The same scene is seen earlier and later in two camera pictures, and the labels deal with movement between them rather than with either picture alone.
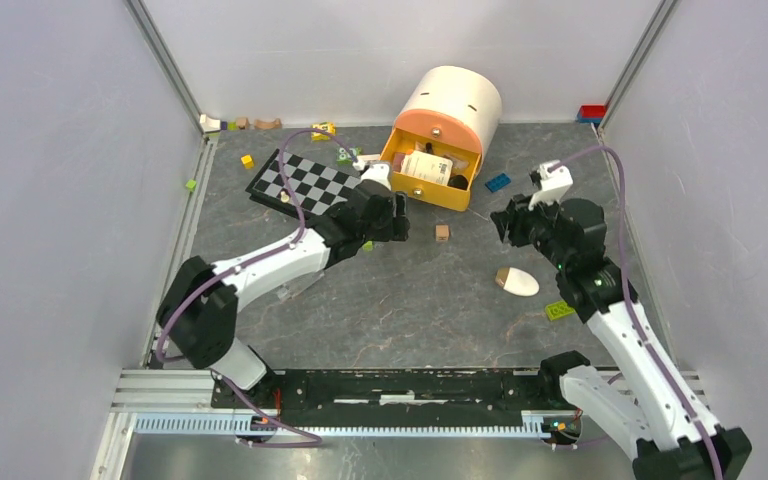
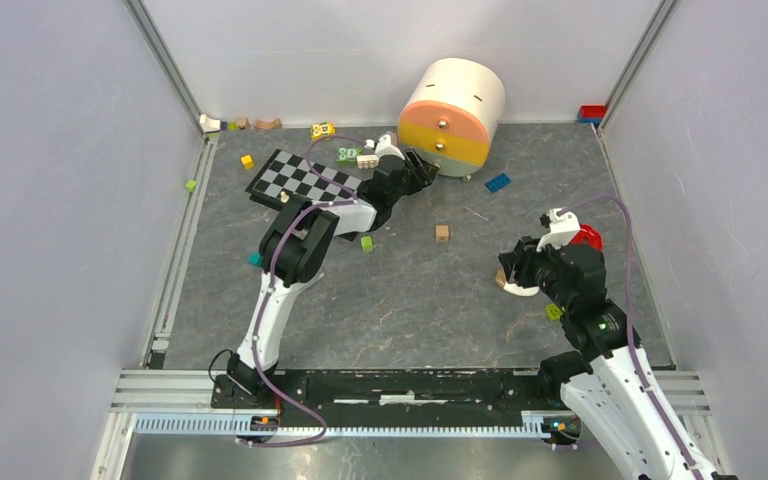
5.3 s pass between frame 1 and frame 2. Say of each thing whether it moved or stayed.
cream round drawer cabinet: moved
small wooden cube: stayed
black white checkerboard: stayed
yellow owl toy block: stayed
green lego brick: stayed
